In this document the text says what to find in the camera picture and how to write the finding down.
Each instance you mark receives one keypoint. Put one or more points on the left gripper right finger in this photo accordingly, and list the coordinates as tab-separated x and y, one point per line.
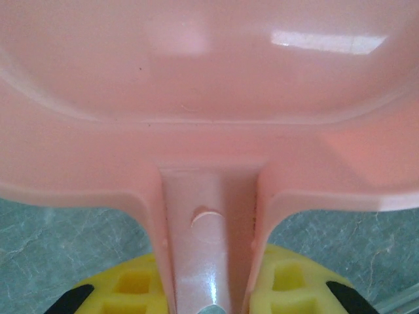
288	284

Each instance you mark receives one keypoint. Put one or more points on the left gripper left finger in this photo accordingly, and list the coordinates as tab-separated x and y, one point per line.
131	288

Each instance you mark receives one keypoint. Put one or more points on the pink plastic dustpan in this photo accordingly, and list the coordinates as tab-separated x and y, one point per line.
209	65

